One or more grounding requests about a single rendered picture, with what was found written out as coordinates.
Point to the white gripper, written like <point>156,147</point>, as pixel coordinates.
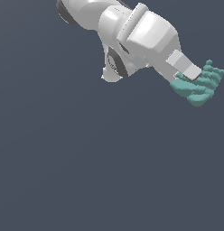
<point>153,33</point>

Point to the teal lumpy object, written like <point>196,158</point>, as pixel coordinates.
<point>199,85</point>

